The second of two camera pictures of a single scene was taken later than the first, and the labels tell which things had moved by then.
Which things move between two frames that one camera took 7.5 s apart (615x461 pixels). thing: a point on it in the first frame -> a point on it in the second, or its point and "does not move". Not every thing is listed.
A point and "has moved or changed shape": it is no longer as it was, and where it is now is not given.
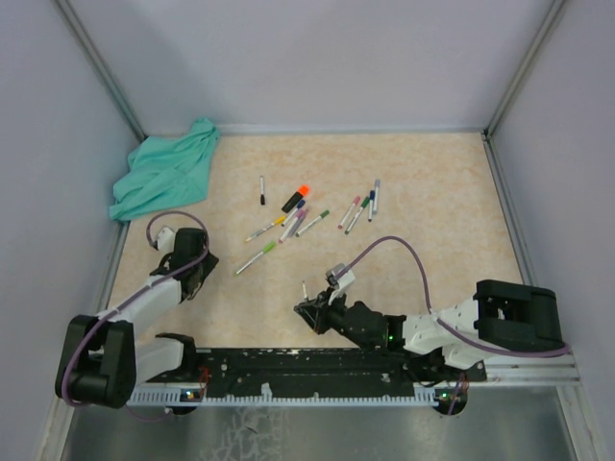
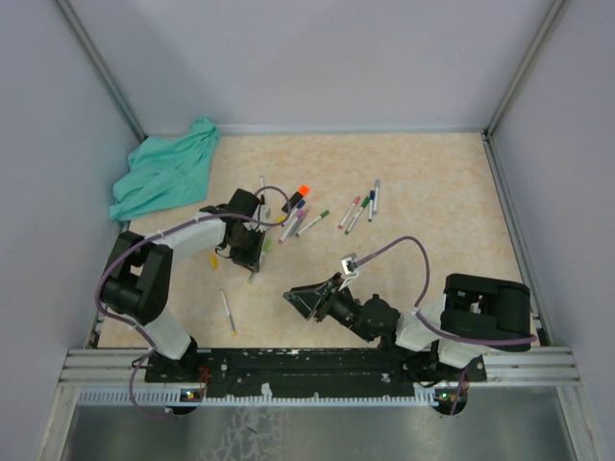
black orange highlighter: x=303 y=191 does not move
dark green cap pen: x=322 y=216 does not move
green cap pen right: x=356 y=215 does not move
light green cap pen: x=267 y=249 has moved or changed shape
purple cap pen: x=302 y=213 does not move
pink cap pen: x=343 y=222 does not move
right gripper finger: x=321 y=301 -> x=320 y=289
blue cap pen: x=300 y=206 does not move
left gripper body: x=206 y=265 -> x=247 y=250
